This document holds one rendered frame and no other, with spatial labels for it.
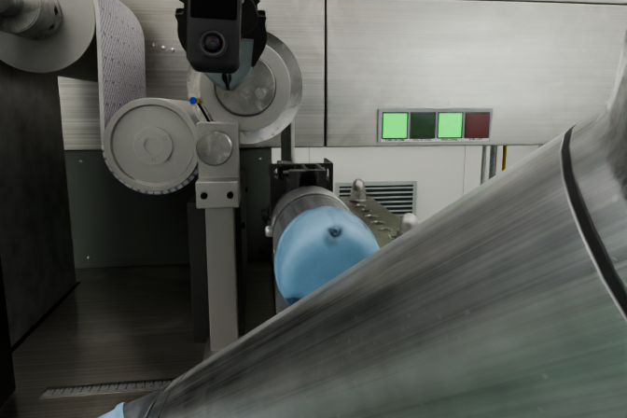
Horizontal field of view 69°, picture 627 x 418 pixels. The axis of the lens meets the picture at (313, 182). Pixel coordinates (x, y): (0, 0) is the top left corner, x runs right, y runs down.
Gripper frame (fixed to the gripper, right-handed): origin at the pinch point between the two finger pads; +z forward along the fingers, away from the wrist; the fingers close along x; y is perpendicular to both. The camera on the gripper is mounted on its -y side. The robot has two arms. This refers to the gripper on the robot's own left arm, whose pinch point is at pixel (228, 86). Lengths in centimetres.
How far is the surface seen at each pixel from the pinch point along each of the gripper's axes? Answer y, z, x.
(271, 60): 5.0, 0.6, -5.4
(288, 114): 0.4, 5.6, -7.6
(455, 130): 18, 33, -45
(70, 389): -29.6, 18.7, 18.7
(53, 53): 6.4, 1.3, 21.2
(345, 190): 125, 246, -68
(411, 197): 120, 250, -118
